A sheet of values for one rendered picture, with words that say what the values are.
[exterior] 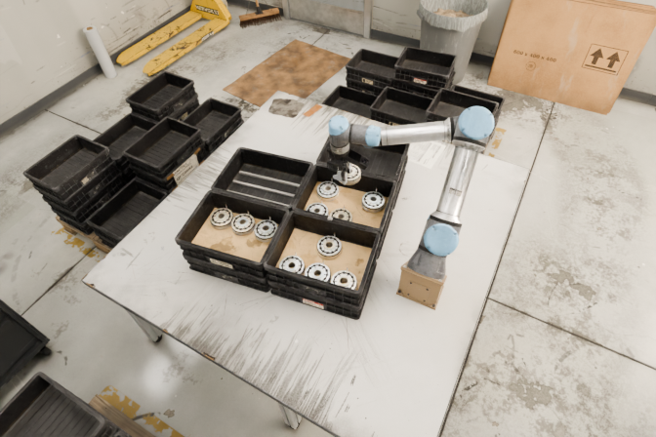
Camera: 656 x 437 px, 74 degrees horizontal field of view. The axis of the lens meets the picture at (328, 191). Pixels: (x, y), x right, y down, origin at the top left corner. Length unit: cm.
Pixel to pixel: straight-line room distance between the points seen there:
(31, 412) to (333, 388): 125
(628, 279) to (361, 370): 196
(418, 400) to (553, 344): 122
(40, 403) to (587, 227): 317
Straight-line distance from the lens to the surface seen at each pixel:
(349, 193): 206
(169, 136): 311
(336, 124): 161
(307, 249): 187
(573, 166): 376
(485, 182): 239
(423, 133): 172
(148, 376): 271
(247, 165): 225
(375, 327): 184
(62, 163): 324
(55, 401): 229
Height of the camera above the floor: 237
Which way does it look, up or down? 48 degrees down
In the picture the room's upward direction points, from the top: 3 degrees counter-clockwise
